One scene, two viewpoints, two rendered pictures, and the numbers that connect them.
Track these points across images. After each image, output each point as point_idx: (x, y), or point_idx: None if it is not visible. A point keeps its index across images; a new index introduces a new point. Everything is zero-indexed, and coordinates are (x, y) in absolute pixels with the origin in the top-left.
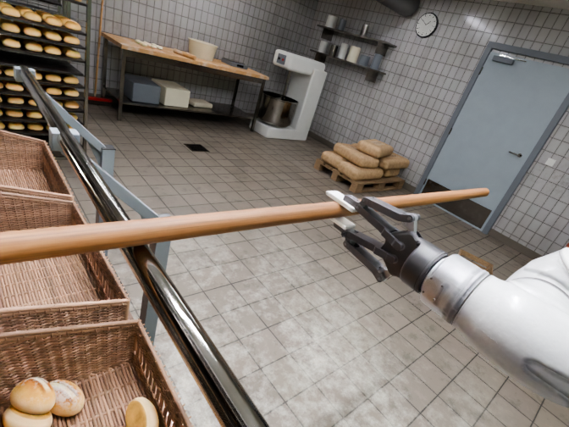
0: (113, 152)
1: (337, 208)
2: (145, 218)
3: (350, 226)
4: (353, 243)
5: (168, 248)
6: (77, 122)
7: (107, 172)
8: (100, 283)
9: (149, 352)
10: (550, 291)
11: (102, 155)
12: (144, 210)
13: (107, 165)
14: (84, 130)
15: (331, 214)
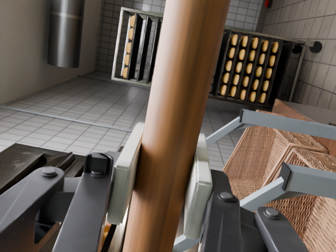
0: (246, 112)
1: (137, 215)
2: (271, 200)
3: (192, 212)
4: (263, 241)
5: (334, 181)
6: (211, 136)
7: (266, 121)
8: None
9: None
10: None
11: (246, 123)
12: (259, 200)
13: (258, 120)
14: (219, 133)
15: (148, 244)
